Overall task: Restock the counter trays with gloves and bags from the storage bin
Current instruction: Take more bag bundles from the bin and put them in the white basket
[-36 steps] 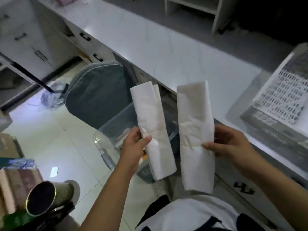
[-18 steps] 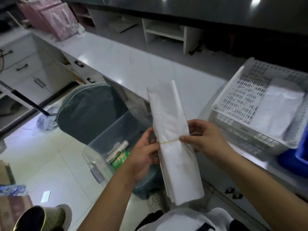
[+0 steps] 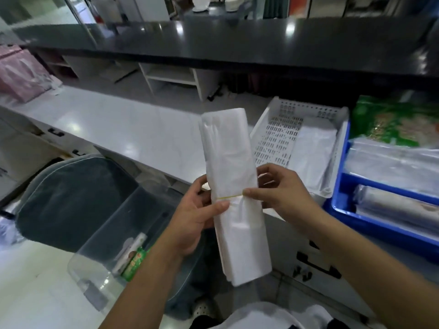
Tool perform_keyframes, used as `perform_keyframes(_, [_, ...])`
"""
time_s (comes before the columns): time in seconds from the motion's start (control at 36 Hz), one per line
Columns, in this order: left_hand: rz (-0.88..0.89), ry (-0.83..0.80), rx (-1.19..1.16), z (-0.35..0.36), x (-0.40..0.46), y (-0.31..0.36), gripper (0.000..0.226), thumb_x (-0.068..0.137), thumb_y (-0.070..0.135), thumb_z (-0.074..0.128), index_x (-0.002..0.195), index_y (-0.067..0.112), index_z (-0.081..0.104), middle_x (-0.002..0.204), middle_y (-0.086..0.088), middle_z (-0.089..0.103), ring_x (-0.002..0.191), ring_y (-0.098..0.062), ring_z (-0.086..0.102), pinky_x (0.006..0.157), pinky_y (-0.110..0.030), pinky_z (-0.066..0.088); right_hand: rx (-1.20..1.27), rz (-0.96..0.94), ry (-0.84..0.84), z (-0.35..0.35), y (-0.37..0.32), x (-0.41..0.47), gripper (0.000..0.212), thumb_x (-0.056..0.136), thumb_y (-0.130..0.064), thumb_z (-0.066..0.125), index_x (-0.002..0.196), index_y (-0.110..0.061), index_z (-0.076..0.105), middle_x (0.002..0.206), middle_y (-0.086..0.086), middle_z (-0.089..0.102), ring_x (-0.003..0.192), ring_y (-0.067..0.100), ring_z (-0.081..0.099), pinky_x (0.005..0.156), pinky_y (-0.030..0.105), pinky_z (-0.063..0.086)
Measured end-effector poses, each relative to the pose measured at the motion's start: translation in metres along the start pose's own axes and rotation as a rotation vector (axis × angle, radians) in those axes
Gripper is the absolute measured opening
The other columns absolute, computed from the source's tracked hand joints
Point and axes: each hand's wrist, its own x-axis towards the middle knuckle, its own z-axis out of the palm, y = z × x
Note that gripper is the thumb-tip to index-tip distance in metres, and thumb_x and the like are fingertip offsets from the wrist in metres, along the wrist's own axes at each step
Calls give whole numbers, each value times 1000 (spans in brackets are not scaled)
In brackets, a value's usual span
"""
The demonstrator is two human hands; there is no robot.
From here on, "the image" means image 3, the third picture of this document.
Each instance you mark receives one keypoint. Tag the blue plastic bin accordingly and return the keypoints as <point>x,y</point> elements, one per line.
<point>343,202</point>

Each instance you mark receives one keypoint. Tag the stack of clear plastic bags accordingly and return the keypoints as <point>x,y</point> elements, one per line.
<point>394,164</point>

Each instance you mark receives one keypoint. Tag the flat white plastic bags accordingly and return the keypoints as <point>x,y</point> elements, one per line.
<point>312,154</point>

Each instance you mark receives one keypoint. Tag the small green packet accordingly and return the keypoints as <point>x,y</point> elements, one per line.
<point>134,263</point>

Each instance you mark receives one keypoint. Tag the green printed food packet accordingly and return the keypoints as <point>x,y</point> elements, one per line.
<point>394,121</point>

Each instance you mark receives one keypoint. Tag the person's right forearm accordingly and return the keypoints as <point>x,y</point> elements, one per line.
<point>370,274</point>

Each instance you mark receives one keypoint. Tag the roll of clear plastic bags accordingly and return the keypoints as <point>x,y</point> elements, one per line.
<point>394,205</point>

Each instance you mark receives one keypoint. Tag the person's left forearm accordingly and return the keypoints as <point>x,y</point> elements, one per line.
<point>144,291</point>

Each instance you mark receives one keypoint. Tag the dark grey chair cushion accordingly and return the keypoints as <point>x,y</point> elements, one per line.
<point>72,205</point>

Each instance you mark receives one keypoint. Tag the yellow rubber band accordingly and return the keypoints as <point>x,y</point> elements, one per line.
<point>230,196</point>

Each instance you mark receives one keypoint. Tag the stack of white bowls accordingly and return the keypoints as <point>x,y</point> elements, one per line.
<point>236,3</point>

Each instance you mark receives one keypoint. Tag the person's left hand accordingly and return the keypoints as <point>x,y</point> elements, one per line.
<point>188,219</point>

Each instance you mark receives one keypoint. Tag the clear plastic waste bin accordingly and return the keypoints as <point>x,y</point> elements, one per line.
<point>113,232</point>

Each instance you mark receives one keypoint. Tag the white open shelf unit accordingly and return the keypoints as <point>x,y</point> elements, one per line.
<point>178,80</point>

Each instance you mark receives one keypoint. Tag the white perforated shoe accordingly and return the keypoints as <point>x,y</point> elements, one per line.
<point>205,309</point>

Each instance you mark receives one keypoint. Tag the person's left thumb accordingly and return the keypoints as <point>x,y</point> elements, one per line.
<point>219,207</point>

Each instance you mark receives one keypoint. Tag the black counter ledge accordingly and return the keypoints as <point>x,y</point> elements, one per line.
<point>240,44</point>

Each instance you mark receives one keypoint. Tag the white tube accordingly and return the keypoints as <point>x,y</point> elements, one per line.
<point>128,253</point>

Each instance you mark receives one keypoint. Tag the white perforated plastic tray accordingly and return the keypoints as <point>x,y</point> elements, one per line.
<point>277,137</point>

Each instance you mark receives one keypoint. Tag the white cup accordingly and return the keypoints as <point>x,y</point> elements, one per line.
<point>200,3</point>

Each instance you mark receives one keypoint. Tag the person's right thumb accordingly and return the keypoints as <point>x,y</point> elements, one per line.
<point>254,194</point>

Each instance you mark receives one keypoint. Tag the white plastic bag bundle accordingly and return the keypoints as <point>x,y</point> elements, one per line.
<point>228,154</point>

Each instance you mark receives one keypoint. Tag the person's right hand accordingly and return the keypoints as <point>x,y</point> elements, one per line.
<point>291,198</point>

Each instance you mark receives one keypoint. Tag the pink bag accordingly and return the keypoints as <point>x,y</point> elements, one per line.
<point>20,78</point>

